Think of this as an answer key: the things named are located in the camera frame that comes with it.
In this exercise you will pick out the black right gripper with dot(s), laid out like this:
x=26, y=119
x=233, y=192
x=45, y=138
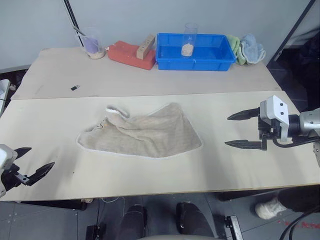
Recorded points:
x=264, y=130

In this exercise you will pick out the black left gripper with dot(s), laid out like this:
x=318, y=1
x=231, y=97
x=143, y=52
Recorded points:
x=11, y=178

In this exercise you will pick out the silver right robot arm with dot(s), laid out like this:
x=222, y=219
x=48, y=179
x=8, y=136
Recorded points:
x=308, y=122

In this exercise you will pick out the beige towel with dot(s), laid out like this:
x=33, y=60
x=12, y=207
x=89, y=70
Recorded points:
x=147, y=133

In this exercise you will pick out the white object at table side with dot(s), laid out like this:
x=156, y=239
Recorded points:
x=3, y=95

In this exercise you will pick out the light blue cloth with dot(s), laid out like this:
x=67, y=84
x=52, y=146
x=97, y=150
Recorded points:
x=252, y=48

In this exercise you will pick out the green cloth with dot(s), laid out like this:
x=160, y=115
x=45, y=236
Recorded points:
x=235, y=48

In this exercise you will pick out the blue plastic bin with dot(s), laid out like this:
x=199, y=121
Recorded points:
x=200, y=62

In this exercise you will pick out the white shoe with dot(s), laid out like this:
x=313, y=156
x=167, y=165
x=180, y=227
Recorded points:
x=270, y=208

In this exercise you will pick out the small black usb stick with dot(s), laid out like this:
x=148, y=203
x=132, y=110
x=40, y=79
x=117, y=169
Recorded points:
x=74, y=87

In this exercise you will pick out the dark trouser leg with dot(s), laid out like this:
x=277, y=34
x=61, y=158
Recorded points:
x=301, y=198

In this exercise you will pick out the clear cup with beige filling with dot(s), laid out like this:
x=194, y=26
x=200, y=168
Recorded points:
x=187, y=48

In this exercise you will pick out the wooden block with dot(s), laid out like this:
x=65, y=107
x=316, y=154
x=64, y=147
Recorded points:
x=145, y=47

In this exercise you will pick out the metal clip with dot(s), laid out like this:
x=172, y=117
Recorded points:
x=79, y=31

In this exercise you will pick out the black thin pole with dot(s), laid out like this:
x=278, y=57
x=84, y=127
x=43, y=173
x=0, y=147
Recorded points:
x=72, y=17

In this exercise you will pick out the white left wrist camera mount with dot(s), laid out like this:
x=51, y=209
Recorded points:
x=5, y=156

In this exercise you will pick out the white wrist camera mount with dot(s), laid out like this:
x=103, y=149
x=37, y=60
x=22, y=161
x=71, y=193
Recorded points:
x=5, y=156
x=273, y=108

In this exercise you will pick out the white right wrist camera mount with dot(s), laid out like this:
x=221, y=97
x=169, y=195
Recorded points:
x=273, y=108

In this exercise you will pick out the black slanted frame bar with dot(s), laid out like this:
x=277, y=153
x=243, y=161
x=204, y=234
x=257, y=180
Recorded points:
x=291, y=32

